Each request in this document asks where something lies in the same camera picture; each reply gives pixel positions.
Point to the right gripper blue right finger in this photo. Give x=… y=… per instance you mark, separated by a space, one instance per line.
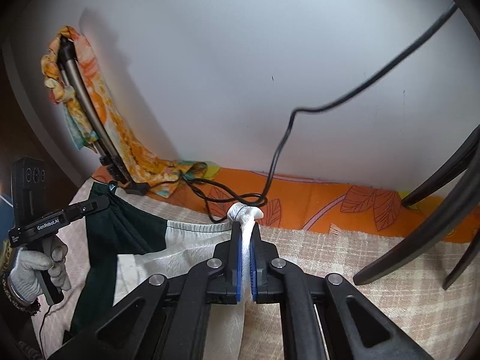
x=264 y=286

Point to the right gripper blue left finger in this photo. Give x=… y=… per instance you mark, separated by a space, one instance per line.
x=227 y=286

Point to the cream and green printed shirt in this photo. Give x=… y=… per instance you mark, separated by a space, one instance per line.
x=110 y=253

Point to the left grey gloved hand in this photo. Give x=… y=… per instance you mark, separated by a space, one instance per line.
x=22 y=279

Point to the orange floral scarf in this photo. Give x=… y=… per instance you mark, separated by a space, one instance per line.
x=163 y=176

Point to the folded silver tripod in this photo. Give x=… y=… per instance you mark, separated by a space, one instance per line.
x=109 y=156

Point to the black mini tripod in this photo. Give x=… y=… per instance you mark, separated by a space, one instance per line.
x=452 y=210

